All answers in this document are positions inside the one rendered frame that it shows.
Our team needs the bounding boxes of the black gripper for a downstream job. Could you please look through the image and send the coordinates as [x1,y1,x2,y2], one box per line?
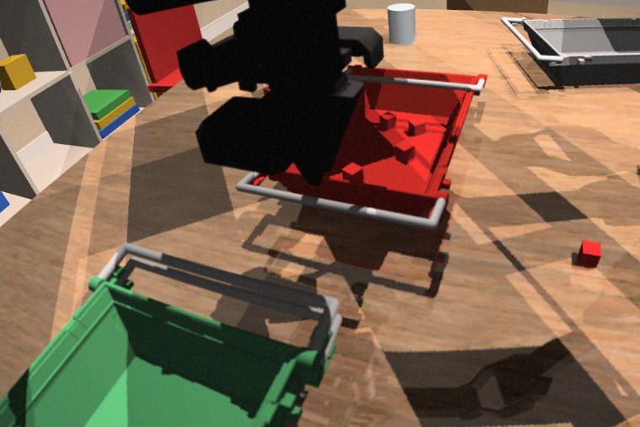
[195,0,385,186]

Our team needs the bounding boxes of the dark grey cylinder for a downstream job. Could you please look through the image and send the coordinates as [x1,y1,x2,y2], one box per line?
[387,3,417,45]

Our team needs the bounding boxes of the red plastic tray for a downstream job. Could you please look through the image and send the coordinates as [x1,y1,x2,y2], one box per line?
[251,64,488,219]

